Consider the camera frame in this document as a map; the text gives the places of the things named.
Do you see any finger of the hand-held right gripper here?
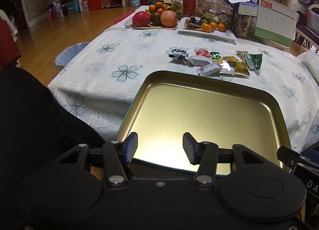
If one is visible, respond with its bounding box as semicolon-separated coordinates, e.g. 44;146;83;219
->
277;145;307;173

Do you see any blue round stool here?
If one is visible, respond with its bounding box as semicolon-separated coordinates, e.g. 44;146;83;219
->
54;42;91;66

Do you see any small glass jar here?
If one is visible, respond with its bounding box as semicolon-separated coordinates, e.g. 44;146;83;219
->
212;0;234;22

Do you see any blue and white candy packet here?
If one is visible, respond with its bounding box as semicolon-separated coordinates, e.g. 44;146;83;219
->
171;48;189;57

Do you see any pink striped apple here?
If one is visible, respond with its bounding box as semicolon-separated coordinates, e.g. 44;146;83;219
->
160;10;178;28

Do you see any dark chair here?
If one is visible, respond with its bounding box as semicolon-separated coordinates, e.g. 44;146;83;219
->
295;3;319;54

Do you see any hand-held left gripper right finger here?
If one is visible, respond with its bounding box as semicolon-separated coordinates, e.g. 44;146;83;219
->
183;132;275;188

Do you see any dark brown fruit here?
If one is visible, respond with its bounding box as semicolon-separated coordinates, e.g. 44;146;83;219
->
151;12;162;26

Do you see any purple white snack packet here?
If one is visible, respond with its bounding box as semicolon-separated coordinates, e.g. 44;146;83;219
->
196;62;222;77

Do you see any silver and orange packet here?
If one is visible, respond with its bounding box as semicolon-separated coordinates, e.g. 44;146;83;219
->
219;59;235;74

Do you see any red and white snack packet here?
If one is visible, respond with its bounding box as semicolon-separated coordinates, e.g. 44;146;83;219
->
194;47;211;58

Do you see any desk calendar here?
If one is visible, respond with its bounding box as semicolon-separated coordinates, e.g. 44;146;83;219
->
254;0;297;47

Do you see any beige fruit tray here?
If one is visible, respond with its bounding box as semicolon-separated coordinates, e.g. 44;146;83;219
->
132;21;179;30

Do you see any plain white pillow packet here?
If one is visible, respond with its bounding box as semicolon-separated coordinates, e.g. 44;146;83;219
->
186;55;213;68

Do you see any green and white snack packet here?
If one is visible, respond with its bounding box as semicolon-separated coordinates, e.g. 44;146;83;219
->
245;52;264;71

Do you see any large glass jar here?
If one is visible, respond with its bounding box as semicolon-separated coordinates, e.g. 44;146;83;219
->
198;0;223;18

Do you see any glass jar with green lid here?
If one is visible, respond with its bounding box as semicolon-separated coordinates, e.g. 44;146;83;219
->
171;0;184;12

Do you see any red apple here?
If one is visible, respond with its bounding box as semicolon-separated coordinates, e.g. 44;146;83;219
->
132;11;151;27

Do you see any teal storage box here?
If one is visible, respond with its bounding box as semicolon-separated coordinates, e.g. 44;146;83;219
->
62;0;81;16

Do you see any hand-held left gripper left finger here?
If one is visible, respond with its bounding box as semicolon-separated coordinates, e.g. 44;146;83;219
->
53;132;139;187

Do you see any white rectangular plate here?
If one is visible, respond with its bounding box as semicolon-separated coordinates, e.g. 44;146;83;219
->
177;17;237;41

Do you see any beige patterned snack packet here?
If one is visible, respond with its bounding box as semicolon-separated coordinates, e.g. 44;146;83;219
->
235;50;249;62

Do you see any blue and white bag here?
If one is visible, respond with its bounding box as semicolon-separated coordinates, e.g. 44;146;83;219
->
232;1;259;38

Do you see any red tin can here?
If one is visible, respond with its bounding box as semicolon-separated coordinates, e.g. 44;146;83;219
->
183;0;199;18

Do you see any red bag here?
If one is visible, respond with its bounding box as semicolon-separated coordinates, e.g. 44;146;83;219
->
87;0;114;12

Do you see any pile of tangerines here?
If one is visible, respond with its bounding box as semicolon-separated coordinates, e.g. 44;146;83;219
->
148;0;173;14

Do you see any yellow green snack packet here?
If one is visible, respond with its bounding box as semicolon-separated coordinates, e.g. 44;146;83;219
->
229;61;251;78

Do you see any gold metal tray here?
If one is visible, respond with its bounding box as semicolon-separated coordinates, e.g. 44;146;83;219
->
117;70;292;176

